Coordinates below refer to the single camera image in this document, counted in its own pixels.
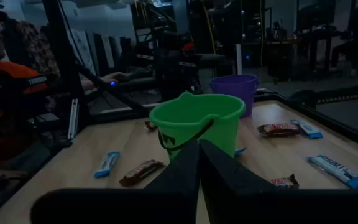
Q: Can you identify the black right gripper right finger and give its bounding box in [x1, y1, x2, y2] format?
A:
[199, 139, 280, 191]

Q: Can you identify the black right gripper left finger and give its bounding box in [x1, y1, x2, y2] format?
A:
[144, 139, 201, 191]

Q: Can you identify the green monster face bucket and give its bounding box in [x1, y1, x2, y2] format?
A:
[149, 91, 247, 162]

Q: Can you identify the purple plastic bucket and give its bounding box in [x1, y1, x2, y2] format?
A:
[209, 74, 259, 119]

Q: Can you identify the white upright post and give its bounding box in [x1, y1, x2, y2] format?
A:
[235, 43, 244, 75]

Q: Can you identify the white post bracket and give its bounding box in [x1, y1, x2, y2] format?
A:
[68, 98, 80, 140]

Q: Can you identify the yellow hanging cable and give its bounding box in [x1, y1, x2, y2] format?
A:
[199, 0, 217, 55]

